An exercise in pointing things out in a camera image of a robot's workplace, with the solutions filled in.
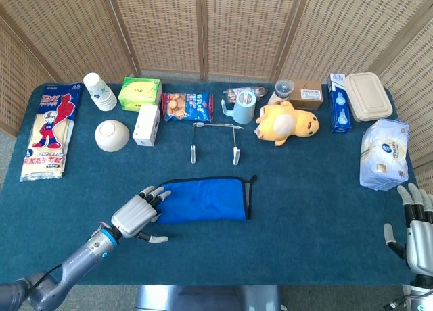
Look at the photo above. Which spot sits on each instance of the blue table cloth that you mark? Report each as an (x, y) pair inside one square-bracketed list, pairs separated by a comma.
[(304, 230)]

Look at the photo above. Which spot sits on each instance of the blue biscuit bag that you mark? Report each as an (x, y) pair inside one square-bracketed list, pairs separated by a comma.
[(189, 106)]

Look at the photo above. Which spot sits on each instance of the stack of paper cups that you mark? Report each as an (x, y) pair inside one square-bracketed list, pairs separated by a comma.
[(101, 94)]

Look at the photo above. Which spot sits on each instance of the green tissue box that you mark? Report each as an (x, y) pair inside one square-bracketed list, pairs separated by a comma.
[(138, 91)]

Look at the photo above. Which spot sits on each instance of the tissue paper pack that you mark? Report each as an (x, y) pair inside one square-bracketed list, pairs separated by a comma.
[(384, 155)]

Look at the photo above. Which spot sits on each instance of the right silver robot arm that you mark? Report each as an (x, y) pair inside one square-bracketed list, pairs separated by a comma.
[(419, 294)]

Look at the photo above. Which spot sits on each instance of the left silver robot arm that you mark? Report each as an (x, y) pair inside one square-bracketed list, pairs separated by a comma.
[(74, 263)]

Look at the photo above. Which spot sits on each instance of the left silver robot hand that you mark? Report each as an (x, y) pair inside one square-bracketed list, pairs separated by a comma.
[(133, 216)]

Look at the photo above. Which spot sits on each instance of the woven folding screen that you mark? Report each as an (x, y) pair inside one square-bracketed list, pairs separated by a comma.
[(162, 27)]

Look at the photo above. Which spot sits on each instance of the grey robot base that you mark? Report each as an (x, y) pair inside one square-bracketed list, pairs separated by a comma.
[(209, 299)]

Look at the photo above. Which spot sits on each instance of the light blue mug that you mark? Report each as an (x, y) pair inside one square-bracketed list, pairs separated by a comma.
[(245, 109)]

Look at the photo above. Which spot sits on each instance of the white cardboard box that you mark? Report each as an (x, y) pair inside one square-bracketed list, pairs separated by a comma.
[(145, 125)]

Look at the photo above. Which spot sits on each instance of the grey and blue cloth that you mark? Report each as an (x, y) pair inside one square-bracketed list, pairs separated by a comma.
[(203, 203)]

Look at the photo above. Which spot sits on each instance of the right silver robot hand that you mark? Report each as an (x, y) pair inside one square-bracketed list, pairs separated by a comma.
[(419, 243)]

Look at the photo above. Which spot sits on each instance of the blue and white box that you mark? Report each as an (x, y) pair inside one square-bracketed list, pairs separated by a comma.
[(339, 108)]

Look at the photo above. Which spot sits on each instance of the rubber gloves package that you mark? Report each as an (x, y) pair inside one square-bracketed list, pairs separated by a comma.
[(47, 132)]

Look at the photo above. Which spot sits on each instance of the beige lidded food container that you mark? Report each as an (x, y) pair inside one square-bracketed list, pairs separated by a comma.
[(368, 96)]

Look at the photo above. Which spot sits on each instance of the brown cardboard box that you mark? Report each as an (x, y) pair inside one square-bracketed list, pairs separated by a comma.
[(306, 96)]

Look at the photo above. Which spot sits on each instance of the jar with clear lid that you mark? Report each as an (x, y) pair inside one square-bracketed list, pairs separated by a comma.
[(284, 89)]

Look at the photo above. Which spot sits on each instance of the upturned beige bowl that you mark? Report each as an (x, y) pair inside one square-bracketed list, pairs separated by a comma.
[(111, 135)]

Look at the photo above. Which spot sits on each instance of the yellow plush toy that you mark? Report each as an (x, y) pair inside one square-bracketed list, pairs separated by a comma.
[(287, 121)]

